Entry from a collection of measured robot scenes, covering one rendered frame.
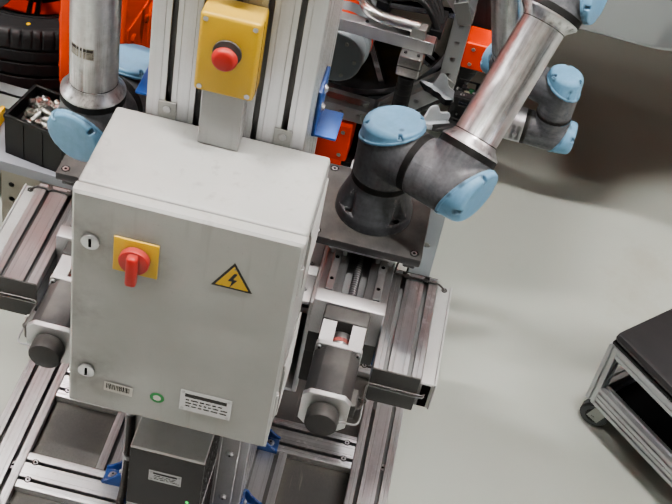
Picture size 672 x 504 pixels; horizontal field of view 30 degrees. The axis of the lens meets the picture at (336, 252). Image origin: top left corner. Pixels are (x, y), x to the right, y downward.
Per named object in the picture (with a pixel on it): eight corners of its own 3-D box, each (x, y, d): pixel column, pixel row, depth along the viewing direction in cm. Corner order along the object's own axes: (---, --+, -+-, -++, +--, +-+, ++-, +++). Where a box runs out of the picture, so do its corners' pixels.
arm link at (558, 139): (581, 112, 267) (570, 142, 273) (531, 98, 268) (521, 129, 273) (578, 133, 261) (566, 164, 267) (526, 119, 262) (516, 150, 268)
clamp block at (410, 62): (425, 58, 272) (430, 37, 268) (417, 81, 265) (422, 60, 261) (402, 52, 272) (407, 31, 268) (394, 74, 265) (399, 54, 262)
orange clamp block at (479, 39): (464, 49, 292) (502, 59, 291) (459, 67, 286) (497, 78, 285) (471, 24, 287) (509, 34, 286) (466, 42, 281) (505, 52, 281)
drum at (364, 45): (378, 41, 295) (389, -10, 285) (358, 91, 279) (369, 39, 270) (321, 25, 296) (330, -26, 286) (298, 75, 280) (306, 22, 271)
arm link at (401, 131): (375, 143, 245) (388, 87, 236) (431, 176, 240) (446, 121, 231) (338, 170, 237) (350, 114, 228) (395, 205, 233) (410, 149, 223)
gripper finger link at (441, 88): (433, 60, 274) (462, 83, 270) (428, 82, 278) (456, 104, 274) (423, 64, 272) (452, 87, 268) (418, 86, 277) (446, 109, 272)
